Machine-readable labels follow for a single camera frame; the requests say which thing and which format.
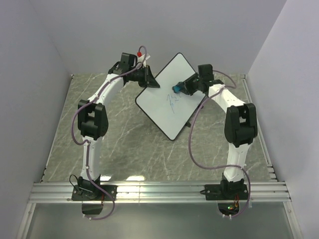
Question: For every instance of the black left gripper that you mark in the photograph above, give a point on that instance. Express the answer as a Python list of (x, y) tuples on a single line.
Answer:
[(149, 80)]

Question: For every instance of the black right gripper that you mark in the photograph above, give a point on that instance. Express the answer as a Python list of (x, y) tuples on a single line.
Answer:
[(186, 83)]

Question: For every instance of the blue whiteboard eraser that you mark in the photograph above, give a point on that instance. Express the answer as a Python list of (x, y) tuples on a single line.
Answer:
[(177, 88)]

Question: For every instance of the white whiteboard black frame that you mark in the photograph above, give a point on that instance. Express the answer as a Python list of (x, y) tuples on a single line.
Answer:
[(170, 111)]

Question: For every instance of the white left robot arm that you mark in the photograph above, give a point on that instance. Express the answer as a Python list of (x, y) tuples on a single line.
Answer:
[(93, 122)]

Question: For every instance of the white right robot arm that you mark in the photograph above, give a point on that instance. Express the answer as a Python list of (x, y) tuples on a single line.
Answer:
[(240, 128)]

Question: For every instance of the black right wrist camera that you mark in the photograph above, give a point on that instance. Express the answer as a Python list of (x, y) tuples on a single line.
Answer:
[(205, 72)]

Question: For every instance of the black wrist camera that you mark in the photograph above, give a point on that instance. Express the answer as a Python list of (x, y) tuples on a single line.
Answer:
[(127, 61), (205, 72)]

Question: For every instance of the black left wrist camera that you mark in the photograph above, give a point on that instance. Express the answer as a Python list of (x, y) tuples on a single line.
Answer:
[(127, 61)]

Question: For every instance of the aluminium mounting rail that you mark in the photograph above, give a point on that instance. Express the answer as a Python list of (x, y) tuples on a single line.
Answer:
[(156, 192)]

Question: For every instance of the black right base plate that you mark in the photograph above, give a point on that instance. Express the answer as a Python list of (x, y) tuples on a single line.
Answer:
[(214, 191)]

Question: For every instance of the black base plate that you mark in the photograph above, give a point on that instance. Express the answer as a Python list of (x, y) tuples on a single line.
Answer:
[(214, 191), (95, 195)]

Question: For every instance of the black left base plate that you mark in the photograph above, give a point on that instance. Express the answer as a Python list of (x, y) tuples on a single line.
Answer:
[(95, 195)]

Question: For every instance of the aluminium right side rail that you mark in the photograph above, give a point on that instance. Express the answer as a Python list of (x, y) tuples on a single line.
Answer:
[(288, 207)]

